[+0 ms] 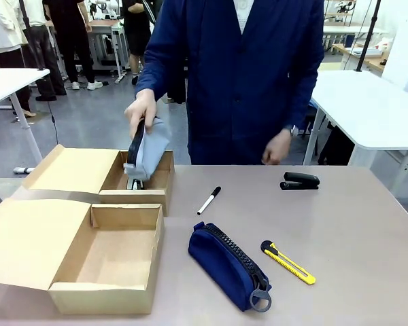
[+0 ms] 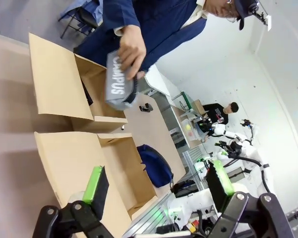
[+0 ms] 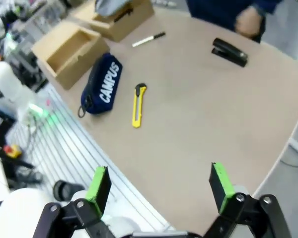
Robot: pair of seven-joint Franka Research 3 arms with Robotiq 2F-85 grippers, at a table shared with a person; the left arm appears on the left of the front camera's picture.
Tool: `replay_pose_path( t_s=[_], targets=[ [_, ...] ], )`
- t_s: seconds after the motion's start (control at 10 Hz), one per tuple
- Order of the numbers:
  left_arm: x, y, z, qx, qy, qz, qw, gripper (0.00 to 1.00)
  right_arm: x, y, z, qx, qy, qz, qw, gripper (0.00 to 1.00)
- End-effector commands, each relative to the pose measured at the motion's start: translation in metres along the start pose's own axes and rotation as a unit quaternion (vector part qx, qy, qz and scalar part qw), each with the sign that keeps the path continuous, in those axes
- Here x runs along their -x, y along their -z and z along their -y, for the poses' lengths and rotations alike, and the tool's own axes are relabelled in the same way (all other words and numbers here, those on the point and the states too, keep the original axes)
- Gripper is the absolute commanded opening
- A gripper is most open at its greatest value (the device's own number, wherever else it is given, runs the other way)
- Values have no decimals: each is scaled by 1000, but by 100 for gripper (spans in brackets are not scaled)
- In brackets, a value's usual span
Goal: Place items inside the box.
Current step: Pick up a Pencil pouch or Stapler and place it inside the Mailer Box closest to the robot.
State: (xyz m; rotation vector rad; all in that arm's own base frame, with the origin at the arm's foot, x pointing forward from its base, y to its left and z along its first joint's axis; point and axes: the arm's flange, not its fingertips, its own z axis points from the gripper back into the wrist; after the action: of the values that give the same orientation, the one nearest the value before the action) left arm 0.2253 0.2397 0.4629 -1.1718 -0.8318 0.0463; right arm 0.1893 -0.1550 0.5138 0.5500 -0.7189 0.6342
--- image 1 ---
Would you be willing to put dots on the person's left hand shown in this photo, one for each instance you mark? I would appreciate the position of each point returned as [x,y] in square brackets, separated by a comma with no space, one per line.
[278,147]

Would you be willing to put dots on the person's right hand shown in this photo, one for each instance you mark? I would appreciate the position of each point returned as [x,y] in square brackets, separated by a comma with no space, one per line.
[143,107]

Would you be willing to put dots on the grey pencil pouch black zipper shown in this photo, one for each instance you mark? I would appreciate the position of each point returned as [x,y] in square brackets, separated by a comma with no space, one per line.
[153,149]

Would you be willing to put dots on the navy blue pencil pouch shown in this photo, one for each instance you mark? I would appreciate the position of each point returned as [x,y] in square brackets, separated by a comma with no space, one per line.
[221,261]

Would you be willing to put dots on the person's right forearm blue sleeve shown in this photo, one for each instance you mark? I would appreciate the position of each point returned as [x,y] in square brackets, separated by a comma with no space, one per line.
[156,73]

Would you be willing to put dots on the person's left forearm blue sleeve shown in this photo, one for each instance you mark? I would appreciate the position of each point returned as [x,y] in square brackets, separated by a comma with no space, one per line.
[306,102]

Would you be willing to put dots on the smaller brown cardboard box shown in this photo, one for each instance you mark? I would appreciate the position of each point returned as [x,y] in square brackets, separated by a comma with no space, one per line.
[71,169]

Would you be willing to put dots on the larger brown cardboard box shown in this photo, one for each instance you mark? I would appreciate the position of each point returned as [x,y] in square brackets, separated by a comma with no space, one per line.
[37,244]

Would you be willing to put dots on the all-black stapler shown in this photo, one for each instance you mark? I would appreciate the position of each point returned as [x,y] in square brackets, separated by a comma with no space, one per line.
[299,181]

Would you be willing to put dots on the bystander in black shorts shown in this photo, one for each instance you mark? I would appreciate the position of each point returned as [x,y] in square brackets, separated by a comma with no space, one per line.
[137,37]

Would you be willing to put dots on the person in blue jacket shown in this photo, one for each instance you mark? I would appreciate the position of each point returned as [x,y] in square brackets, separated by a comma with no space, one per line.
[241,85]

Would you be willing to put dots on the grey background workbench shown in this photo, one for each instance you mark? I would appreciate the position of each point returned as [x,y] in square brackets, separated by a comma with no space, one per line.
[105,29]

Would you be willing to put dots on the white marker pen black cap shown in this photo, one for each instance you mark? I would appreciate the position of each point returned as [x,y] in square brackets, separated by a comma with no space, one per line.
[208,201]

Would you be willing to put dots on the white table with round-cornered top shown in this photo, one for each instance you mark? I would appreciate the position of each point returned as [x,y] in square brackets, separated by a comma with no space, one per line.
[360,108]

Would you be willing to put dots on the bystander in black trousers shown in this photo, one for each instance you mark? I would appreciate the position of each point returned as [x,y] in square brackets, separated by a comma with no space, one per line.
[69,37]

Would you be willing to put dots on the yellow black utility knife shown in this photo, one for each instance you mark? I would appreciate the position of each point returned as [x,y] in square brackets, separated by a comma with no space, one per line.
[285,263]

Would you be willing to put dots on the dark blue cup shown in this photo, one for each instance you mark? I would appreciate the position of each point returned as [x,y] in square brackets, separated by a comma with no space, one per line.
[349,40]

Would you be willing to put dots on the white tray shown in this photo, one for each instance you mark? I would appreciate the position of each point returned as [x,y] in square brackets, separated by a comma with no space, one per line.
[367,51]

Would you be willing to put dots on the black tripod pole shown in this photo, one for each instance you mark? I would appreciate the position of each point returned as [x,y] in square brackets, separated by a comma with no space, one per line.
[32,37]
[369,34]

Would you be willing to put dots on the white table with square-cornered top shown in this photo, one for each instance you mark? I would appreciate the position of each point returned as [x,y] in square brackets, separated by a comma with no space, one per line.
[7,83]

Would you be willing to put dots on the bystander in white shirt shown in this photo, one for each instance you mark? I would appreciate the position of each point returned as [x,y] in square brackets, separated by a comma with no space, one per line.
[7,30]

